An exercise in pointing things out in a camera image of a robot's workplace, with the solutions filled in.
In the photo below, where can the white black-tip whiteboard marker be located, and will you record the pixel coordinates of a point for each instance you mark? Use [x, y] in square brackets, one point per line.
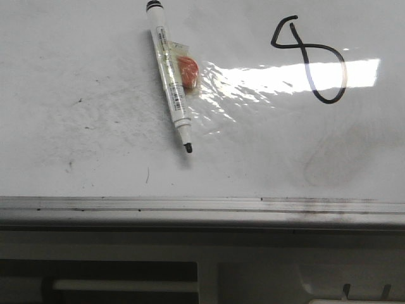
[170, 73]

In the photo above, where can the white whiteboard with aluminium frame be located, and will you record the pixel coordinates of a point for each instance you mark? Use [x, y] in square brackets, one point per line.
[297, 121]

